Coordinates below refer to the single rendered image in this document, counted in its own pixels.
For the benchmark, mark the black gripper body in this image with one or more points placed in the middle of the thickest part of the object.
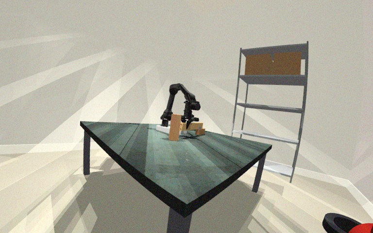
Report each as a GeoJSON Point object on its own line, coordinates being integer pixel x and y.
{"type": "Point", "coordinates": [187, 115]}

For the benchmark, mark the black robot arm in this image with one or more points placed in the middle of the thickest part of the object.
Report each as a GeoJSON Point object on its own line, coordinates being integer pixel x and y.
{"type": "Point", "coordinates": [190, 102]}

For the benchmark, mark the brown wooden rail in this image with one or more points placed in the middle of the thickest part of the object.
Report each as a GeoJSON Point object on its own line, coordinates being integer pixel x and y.
{"type": "Point", "coordinates": [192, 126]}

